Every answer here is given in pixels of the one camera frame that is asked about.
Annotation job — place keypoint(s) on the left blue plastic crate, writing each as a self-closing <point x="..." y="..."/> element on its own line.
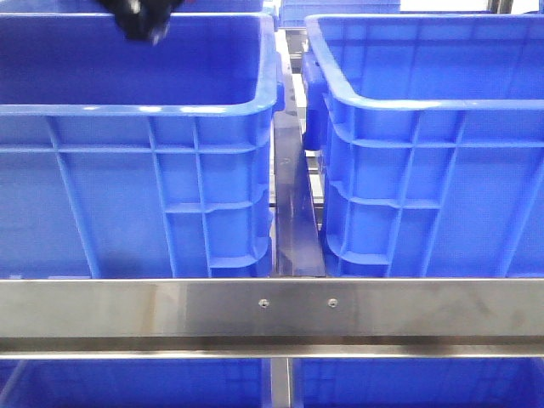
<point x="121" y="159"/>

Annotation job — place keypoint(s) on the right blue plastic crate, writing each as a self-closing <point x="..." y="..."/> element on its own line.
<point x="429" y="129"/>

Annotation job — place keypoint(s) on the steel shelf front rail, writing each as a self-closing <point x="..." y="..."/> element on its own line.
<point x="271" y="317"/>

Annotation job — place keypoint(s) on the lower left blue crate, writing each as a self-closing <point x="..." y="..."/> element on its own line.
<point x="139" y="383"/>

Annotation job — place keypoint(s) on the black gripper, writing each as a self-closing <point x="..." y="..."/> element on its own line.
<point x="142" y="20"/>

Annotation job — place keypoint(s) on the blue plastic crate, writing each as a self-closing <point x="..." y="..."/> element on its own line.
<point x="429" y="129"/>
<point x="121" y="159"/>

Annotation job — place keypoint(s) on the rear left blue crate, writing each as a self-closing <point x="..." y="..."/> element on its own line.
<point x="86" y="7"/>

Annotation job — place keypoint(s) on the lower right blue crate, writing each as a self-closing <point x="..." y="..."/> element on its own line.
<point x="420" y="382"/>

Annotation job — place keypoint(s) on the steel shelf centre divider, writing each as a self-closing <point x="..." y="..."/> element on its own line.
<point x="298" y="251"/>

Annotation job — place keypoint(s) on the rear right blue crate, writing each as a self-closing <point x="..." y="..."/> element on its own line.
<point x="293" y="13"/>

